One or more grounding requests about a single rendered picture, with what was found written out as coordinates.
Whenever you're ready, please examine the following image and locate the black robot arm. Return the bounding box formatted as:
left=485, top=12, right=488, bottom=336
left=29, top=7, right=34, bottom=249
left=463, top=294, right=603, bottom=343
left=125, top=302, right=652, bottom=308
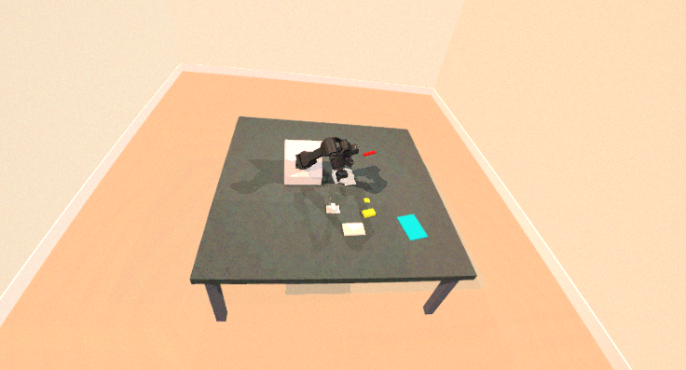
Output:
left=295, top=137, right=360, bottom=170

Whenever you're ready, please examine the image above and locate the cyan flat rectangular plate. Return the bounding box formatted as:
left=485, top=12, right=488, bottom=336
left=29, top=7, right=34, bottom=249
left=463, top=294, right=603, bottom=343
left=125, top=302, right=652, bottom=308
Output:
left=397, top=214, right=428, bottom=241

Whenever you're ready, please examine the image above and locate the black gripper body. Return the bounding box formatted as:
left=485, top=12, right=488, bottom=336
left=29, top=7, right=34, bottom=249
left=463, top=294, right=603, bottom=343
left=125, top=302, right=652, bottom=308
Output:
left=329, top=156, right=348, bottom=179

